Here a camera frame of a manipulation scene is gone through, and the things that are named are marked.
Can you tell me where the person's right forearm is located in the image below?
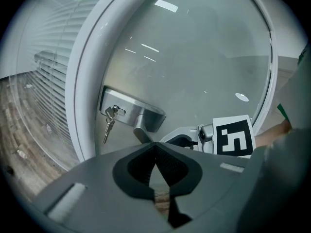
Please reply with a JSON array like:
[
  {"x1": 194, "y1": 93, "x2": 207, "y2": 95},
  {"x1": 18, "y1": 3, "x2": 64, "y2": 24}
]
[{"x1": 255, "y1": 121, "x2": 293, "y2": 148}]

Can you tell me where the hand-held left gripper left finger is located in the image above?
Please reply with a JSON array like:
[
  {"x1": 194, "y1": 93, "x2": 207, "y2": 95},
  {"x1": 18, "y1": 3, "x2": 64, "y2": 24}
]
[{"x1": 34, "y1": 141, "x2": 171, "y2": 233}]

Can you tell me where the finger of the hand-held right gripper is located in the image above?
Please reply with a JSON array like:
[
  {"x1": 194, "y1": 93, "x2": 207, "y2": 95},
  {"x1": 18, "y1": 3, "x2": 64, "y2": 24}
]
[{"x1": 160, "y1": 126, "x2": 199, "y2": 150}]

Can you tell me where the silver door lever handle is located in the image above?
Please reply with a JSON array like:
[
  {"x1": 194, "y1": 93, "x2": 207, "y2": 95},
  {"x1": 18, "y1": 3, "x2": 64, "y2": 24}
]
[{"x1": 99, "y1": 84, "x2": 167, "y2": 145}]

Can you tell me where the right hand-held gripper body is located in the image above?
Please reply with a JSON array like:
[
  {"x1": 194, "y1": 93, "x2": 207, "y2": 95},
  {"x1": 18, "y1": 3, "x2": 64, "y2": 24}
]
[{"x1": 197, "y1": 115, "x2": 257, "y2": 159}]

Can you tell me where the frosted glass door with handle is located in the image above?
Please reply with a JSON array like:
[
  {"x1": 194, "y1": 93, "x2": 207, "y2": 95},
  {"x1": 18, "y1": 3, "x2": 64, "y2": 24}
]
[{"x1": 97, "y1": 0, "x2": 273, "y2": 155}]

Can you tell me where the silver key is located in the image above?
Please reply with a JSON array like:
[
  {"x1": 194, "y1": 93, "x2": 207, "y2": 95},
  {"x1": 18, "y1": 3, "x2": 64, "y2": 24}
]
[
  {"x1": 103, "y1": 116, "x2": 116, "y2": 145},
  {"x1": 104, "y1": 105, "x2": 121, "y2": 118}
]

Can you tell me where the white framed glass door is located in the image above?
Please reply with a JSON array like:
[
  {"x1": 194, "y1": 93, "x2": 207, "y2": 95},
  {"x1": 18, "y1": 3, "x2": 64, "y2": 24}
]
[{"x1": 65, "y1": 0, "x2": 279, "y2": 163}]

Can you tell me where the glass partition with blinds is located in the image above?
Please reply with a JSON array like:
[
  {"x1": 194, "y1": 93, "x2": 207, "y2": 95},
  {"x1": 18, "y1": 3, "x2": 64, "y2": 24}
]
[{"x1": 14, "y1": 0, "x2": 103, "y2": 170}]

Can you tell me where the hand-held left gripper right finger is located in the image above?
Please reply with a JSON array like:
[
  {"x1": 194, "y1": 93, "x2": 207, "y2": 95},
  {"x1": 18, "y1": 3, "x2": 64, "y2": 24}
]
[{"x1": 156, "y1": 142, "x2": 253, "y2": 233}]

